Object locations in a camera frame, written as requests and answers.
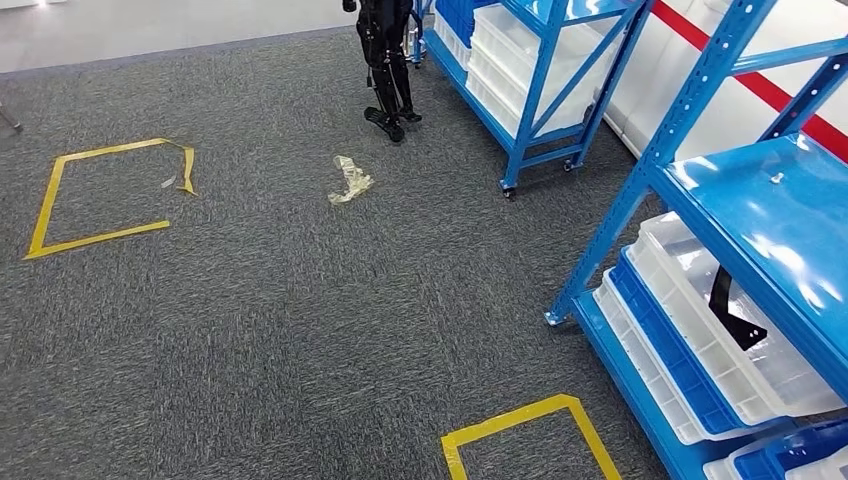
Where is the blue metal shelf rack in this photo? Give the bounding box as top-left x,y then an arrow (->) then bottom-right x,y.
410,0 -> 654,200
544,0 -> 848,480

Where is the crumpled clear plastic wrap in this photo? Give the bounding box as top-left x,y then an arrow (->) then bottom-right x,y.
327,155 -> 376,205

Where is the black part in crate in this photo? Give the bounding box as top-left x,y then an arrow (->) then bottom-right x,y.
707,264 -> 768,352

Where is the yellow floor tape square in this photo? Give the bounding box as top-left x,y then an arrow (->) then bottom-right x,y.
25,137 -> 199,261

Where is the blue plastic crate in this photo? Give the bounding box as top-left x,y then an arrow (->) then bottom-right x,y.
608,246 -> 753,437
435,0 -> 498,40
731,420 -> 848,480

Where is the white plastic crate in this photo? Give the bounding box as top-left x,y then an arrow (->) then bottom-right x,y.
625,211 -> 846,427
702,455 -> 740,480
433,9 -> 473,71
788,457 -> 848,480
592,268 -> 717,446

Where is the white crate stack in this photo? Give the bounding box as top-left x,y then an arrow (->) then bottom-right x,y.
465,3 -> 624,139

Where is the white car with red stripe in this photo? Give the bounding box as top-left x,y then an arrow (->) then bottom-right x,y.
599,0 -> 848,167

